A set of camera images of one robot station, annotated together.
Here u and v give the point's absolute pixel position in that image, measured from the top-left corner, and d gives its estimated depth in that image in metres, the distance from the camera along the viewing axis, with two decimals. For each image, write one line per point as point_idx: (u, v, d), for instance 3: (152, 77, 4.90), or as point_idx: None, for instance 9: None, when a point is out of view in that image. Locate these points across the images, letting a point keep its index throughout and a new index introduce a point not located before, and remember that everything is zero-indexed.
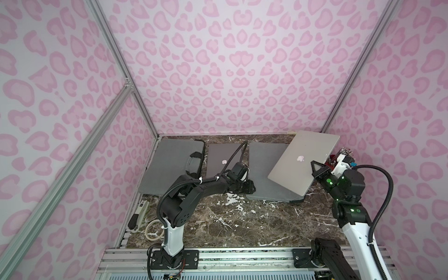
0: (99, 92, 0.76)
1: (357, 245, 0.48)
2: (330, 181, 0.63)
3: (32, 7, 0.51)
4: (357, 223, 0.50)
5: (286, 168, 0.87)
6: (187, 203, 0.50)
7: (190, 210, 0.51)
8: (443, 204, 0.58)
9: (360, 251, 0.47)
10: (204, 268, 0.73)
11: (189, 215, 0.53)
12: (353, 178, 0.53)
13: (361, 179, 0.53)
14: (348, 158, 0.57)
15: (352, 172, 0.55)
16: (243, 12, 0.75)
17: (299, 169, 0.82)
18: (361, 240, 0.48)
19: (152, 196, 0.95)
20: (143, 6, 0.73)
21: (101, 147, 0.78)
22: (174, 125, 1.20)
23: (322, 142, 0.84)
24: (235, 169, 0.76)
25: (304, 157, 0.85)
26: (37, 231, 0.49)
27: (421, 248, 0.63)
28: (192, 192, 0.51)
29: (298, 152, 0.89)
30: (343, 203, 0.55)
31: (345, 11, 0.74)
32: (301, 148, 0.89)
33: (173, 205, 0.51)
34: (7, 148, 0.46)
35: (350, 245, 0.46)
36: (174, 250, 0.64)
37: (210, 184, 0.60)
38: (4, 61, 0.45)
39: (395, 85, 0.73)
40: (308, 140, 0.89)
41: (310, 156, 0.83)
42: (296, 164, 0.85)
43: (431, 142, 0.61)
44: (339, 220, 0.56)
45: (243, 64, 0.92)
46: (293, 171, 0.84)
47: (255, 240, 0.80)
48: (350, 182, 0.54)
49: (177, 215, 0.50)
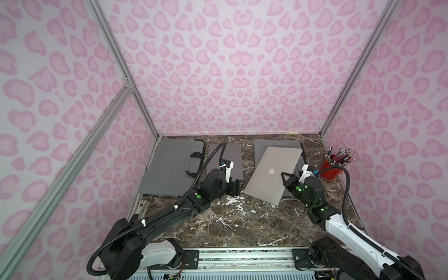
0: (99, 92, 0.76)
1: (342, 233, 0.54)
2: (298, 188, 0.71)
3: (32, 7, 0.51)
4: (332, 217, 0.58)
5: (258, 180, 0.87)
6: (123, 258, 0.40)
7: (130, 264, 0.42)
8: (443, 204, 0.58)
9: (347, 237, 0.52)
10: (204, 268, 0.73)
11: (131, 268, 0.44)
12: (314, 185, 0.61)
13: (319, 184, 0.62)
14: (311, 167, 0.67)
15: (311, 178, 0.64)
16: (243, 12, 0.75)
17: (270, 181, 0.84)
18: (342, 227, 0.54)
19: (152, 196, 0.95)
20: (143, 6, 0.73)
21: (101, 147, 0.78)
22: (174, 125, 1.20)
23: (289, 154, 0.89)
24: (207, 184, 0.60)
25: (274, 169, 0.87)
26: (37, 231, 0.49)
27: (421, 249, 0.63)
28: (130, 243, 0.41)
29: (268, 165, 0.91)
30: (315, 208, 0.63)
31: (345, 11, 0.74)
32: (270, 161, 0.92)
33: (112, 257, 0.43)
34: (7, 148, 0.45)
35: (340, 237, 0.55)
36: (166, 259, 0.62)
37: (161, 221, 0.48)
38: (4, 61, 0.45)
39: (395, 85, 0.73)
40: (276, 153, 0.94)
41: (280, 168, 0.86)
42: (266, 175, 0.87)
43: (432, 142, 0.60)
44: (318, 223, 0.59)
45: (243, 64, 0.92)
46: (265, 183, 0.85)
47: (255, 240, 0.80)
48: (314, 189, 0.62)
49: (115, 271, 0.41)
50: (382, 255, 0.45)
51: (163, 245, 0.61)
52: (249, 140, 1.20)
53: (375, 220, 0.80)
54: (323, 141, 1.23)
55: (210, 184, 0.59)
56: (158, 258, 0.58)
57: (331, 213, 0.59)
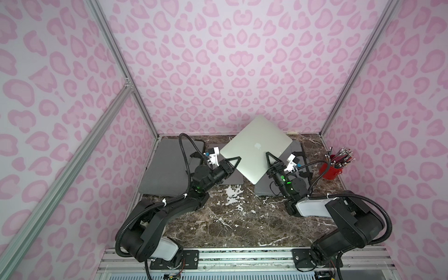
0: (99, 92, 0.76)
1: (307, 205, 0.64)
2: (283, 177, 0.73)
3: (32, 7, 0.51)
4: (300, 202, 0.67)
5: (242, 150, 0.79)
6: (150, 231, 0.44)
7: (153, 240, 0.45)
8: (443, 204, 0.58)
9: (310, 204, 0.62)
10: (204, 268, 0.73)
11: (154, 246, 0.47)
12: (300, 191, 0.64)
13: (303, 187, 0.65)
14: (297, 159, 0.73)
15: (297, 180, 0.65)
16: (243, 12, 0.75)
17: (254, 154, 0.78)
18: (305, 200, 0.65)
19: (152, 196, 0.95)
20: (143, 6, 0.73)
21: (101, 147, 0.78)
22: (174, 125, 1.20)
23: (279, 136, 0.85)
24: (203, 178, 0.62)
25: (261, 144, 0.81)
26: (37, 231, 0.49)
27: (421, 248, 0.63)
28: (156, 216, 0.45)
29: (255, 137, 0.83)
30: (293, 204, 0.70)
31: (345, 11, 0.74)
32: (259, 133, 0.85)
33: (134, 238, 0.44)
34: (7, 148, 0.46)
35: (309, 208, 0.63)
36: (170, 255, 0.63)
37: (177, 203, 0.55)
38: (4, 61, 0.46)
39: (395, 85, 0.73)
40: (266, 129, 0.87)
41: (266, 146, 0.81)
42: (252, 149, 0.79)
43: (432, 142, 0.60)
44: (294, 214, 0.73)
45: (243, 64, 0.92)
46: (248, 154, 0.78)
47: (255, 240, 0.80)
48: (298, 193, 0.66)
49: (139, 248, 0.43)
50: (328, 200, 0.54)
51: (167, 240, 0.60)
52: None
53: None
54: (323, 141, 1.23)
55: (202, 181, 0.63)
56: (167, 248, 0.60)
57: (300, 202, 0.67)
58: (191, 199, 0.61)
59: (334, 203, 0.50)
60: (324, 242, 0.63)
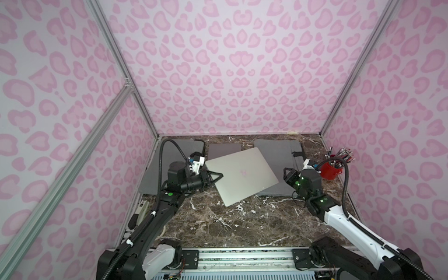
0: (99, 91, 0.76)
1: (342, 226, 0.53)
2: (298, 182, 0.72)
3: (31, 7, 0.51)
4: (331, 209, 0.57)
5: (227, 172, 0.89)
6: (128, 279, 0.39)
7: None
8: (442, 204, 0.58)
9: (347, 228, 0.51)
10: (204, 268, 0.73)
11: None
12: (310, 176, 0.62)
13: (315, 175, 0.62)
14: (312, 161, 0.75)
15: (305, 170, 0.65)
16: (243, 12, 0.75)
17: (237, 178, 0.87)
18: (341, 219, 0.53)
19: (152, 196, 0.95)
20: (143, 6, 0.73)
21: (101, 147, 0.78)
22: (174, 125, 1.20)
23: (267, 172, 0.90)
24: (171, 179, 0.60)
25: (245, 173, 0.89)
26: (36, 231, 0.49)
27: (421, 249, 0.63)
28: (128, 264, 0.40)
29: (244, 165, 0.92)
30: (314, 200, 0.62)
31: (345, 11, 0.74)
32: (251, 163, 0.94)
33: None
34: (7, 148, 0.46)
35: (340, 228, 0.54)
36: (170, 258, 0.63)
37: (147, 231, 0.48)
38: (4, 61, 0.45)
39: (395, 85, 0.73)
40: (258, 161, 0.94)
41: (251, 175, 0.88)
42: (237, 174, 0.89)
43: (431, 142, 0.61)
44: (318, 214, 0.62)
45: (243, 64, 0.92)
46: (231, 177, 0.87)
47: (255, 240, 0.80)
48: (310, 179, 0.63)
49: None
50: (382, 247, 0.44)
51: (160, 250, 0.60)
52: (250, 140, 1.20)
53: (375, 220, 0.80)
54: (323, 141, 1.23)
55: (174, 178, 0.60)
56: (160, 263, 0.58)
57: (331, 205, 0.58)
58: (163, 213, 0.53)
59: (396, 268, 0.40)
60: (333, 256, 0.61)
